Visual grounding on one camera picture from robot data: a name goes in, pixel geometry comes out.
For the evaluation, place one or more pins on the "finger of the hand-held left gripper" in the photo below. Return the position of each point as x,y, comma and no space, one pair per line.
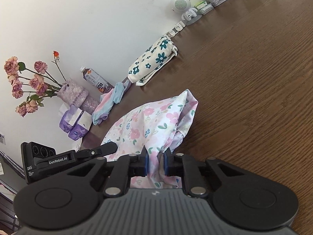
105,148

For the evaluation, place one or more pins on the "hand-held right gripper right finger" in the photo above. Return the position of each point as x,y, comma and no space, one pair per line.
165,162

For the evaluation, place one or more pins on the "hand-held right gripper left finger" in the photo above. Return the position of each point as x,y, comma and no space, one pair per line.
146,161

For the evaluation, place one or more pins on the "pink floral dress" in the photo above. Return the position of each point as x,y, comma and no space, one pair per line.
146,117

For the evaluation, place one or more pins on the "pastel blue pink garment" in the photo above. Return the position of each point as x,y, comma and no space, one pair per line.
107,102

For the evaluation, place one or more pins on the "open purple tissue pack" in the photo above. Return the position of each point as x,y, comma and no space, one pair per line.
64,124

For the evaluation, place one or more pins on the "purple textured vase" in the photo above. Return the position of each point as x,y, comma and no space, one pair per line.
73,93

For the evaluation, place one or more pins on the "tea bottle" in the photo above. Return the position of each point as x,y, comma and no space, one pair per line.
95,79

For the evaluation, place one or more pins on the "dried rose bouquet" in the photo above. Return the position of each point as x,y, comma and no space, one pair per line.
36,83

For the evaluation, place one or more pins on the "folded cream teal-flowered garment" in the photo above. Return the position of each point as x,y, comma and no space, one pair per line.
151,58

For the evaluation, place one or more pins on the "white plastic holder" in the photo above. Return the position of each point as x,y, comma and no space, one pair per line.
174,29

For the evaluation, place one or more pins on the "clear plastic small box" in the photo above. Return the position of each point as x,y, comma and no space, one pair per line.
205,10

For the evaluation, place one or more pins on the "white robot-shaped speaker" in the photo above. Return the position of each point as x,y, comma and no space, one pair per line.
181,3

